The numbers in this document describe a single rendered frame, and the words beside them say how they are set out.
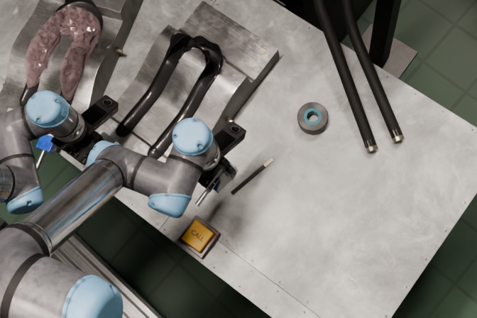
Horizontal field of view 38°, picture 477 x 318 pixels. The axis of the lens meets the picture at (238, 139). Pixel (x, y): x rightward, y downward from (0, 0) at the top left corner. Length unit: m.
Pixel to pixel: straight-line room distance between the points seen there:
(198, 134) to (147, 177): 0.13
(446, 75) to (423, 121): 0.93
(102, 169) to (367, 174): 0.76
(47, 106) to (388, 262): 0.90
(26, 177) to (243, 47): 0.71
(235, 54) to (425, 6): 1.21
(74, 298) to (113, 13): 1.08
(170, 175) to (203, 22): 0.68
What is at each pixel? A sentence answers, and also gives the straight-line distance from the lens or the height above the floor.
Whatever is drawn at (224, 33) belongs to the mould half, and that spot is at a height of 0.86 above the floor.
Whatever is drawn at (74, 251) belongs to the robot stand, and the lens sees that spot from 2.51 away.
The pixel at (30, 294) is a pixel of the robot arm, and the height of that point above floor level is 1.59.
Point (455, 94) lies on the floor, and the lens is 2.77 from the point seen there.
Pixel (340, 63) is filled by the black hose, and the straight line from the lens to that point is 1.82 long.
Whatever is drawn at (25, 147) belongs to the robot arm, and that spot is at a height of 1.25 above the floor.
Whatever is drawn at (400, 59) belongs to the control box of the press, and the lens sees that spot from 2.78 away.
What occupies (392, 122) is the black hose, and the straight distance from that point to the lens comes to 1.83.
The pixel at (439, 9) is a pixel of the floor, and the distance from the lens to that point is 2.90.
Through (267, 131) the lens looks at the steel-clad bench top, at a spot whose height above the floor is 0.80.
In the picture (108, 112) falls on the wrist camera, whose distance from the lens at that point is 1.66.
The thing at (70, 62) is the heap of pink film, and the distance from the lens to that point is 1.91.
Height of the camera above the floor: 2.57
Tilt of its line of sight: 73 degrees down
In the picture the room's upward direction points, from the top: 24 degrees counter-clockwise
